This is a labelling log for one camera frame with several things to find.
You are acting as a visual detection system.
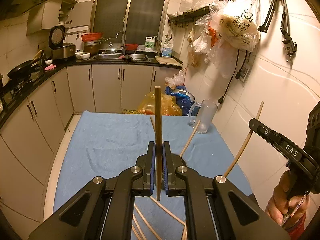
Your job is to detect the lower kitchen cabinets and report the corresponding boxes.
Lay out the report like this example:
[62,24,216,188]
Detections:
[1,64,178,239]

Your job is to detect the kitchen cabinets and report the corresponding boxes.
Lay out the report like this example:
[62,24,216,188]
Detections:
[27,0,93,35]
[1,64,178,239]

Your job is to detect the black kitchen countertop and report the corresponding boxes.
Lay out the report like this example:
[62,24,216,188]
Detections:
[1,55,183,126]

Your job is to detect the dark kitchen window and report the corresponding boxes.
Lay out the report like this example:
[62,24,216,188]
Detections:
[90,0,169,45]

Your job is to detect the upper kitchen cabinets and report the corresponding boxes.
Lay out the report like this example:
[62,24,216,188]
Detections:
[27,0,93,35]

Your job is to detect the person's right hand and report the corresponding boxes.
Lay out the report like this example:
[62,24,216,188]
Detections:
[265,171,310,230]

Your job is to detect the long diagonal wooden chopstick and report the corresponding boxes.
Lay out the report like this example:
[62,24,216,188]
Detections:
[150,196,185,225]

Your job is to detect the wooden chopstick tall right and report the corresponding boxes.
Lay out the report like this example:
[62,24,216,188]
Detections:
[179,120,201,157]

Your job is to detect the blue towel mat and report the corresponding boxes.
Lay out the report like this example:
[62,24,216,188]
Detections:
[53,110,253,240]

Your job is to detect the clear glass mug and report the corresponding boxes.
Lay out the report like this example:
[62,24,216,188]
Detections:
[188,99,218,134]

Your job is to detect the wooden chopstick short right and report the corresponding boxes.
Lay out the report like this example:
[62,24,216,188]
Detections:
[149,116,156,132]

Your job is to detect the yellow plastic bag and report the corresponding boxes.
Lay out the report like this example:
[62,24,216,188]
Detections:
[137,92,182,116]

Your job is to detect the blue plastic bag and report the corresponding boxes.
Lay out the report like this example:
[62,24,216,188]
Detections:
[165,85,195,116]

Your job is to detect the clear hanging plastic bags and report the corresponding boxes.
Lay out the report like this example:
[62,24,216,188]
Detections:
[187,0,239,79]

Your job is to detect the white printed hanging bag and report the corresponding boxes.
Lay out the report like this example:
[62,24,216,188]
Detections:
[217,0,260,51]

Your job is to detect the wooden cutting board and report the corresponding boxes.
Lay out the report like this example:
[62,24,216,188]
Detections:
[155,56,182,67]

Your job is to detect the black frying pan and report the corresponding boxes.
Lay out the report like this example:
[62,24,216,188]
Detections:
[7,50,43,80]

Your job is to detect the chrome sink faucet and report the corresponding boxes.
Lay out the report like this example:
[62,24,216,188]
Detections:
[116,30,126,56]

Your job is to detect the glass pot lid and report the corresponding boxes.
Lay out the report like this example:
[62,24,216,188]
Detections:
[101,38,123,54]

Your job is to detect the black rice cooker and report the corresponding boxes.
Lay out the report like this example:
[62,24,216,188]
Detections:
[48,25,76,61]

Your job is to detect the blue label bottle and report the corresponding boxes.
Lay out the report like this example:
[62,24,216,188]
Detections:
[162,43,173,57]

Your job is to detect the red basin on pot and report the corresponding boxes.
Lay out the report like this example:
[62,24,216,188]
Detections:
[81,33,103,43]

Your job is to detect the white detergent jug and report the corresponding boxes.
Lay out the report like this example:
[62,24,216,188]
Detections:
[144,36,155,51]

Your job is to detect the black range hood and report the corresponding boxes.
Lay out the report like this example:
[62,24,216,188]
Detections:
[4,0,48,18]

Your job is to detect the black power cable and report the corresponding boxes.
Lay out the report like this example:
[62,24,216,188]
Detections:
[217,48,251,104]

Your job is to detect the black wall hook rail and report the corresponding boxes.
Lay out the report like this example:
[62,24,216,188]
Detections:
[167,0,276,26]

